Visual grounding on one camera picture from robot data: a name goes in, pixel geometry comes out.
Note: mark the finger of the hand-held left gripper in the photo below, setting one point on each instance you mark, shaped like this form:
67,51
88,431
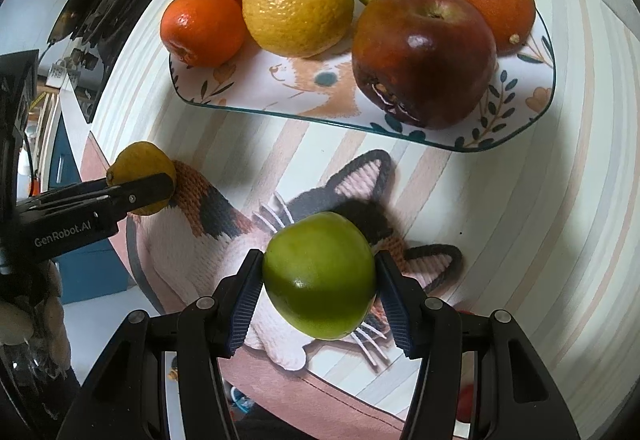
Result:
145,190

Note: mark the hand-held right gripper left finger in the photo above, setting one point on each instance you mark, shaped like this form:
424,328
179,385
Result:
245,305

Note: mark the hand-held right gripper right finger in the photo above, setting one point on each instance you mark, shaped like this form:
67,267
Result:
395,305

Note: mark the small dark yellow lemon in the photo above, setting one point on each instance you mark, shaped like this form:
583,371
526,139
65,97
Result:
140,160

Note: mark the floral oval ceramic plate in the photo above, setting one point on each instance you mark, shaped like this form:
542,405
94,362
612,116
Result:
320,105

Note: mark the large yellow lemon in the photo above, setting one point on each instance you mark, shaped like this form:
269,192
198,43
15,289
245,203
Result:
295,5

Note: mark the dark red apple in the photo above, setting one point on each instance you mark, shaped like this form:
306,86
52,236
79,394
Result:
425,55

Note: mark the dark orange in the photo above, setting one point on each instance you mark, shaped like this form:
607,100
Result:
492,5

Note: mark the red cherry tomato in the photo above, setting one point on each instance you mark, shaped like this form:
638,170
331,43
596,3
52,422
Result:
466,311

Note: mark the blue kitchen cabinet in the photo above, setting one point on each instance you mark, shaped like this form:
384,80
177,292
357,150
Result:
65,160

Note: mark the striped table cover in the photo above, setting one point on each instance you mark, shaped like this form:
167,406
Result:
525,220

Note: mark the dark frying pan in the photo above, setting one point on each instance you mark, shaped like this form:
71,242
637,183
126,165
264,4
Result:
72,15

